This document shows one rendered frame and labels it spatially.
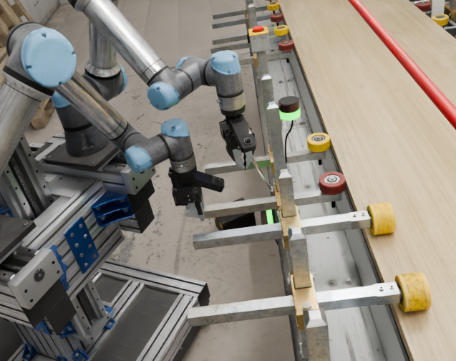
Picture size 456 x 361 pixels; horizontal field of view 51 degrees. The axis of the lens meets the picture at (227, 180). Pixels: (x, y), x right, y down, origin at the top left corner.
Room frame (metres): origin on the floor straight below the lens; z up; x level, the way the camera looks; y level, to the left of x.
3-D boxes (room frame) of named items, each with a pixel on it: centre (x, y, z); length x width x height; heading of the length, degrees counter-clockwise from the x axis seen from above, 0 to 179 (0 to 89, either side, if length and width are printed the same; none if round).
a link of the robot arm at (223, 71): (1.24, -0.05, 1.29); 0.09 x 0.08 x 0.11; 50
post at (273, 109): (1.24, -0.17, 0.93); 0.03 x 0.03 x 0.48; 84
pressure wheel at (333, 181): (1.19, -0.32, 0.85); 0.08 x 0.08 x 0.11
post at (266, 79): (1.49, -0.19, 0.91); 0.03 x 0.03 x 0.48; 84
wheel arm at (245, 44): (2.70, -0.27, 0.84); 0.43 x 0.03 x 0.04; 84
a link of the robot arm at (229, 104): (1.24, -0.05, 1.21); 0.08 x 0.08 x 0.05
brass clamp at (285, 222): (0.97, -0.14, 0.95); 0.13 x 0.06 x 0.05; 174
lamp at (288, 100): (1.24, -0.21, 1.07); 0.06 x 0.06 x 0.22; 84
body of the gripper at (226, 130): (1.25, -0.05, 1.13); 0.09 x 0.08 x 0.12; 14
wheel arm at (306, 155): (1.46, -0.14, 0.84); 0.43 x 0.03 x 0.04; 84
